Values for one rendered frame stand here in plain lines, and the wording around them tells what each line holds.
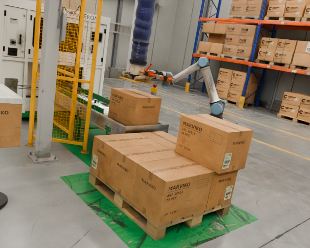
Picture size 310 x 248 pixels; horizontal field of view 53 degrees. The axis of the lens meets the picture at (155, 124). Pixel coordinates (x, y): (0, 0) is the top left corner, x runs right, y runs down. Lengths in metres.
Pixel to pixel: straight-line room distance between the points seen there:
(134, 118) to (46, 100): 1.07
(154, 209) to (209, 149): 0.76
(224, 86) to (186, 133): 8.89
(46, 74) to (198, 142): 1.94
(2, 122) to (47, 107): 1.37
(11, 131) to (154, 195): 1.26
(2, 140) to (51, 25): 1.64
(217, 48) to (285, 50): 2.69
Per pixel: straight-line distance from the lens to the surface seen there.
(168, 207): 2.66
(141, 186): 2.77
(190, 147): 3.09
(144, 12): 3.96
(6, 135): 2.67
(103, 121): 4.09
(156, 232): 2.72
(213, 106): 3.91
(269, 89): 12.37
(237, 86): 11.59
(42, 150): 4.08
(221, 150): 2.85
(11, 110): 2.62
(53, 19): 3.83
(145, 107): 3.85
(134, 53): 3.97
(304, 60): 10.55
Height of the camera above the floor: 1.55
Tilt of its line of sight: 14 degrees down
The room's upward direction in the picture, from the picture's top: 9 degrees clockwise
